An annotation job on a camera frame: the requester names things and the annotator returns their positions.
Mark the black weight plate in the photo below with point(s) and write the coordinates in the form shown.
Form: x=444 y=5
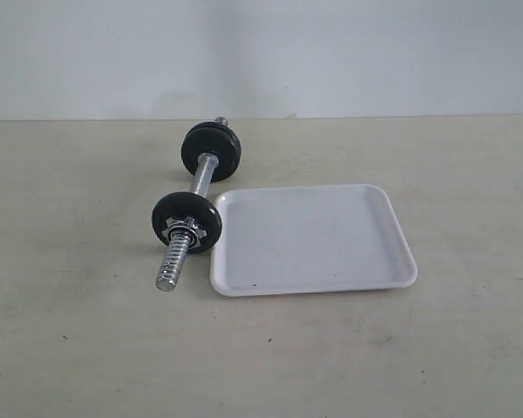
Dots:
x=221 y=141

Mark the white plastic tray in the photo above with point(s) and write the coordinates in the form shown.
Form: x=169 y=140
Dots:
x=309 y=239

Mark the chrome star collar nut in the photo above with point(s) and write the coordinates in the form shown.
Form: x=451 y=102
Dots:
x=187 y=227

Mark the black plate on bar left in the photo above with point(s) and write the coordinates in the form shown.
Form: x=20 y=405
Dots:
x=180 y=205

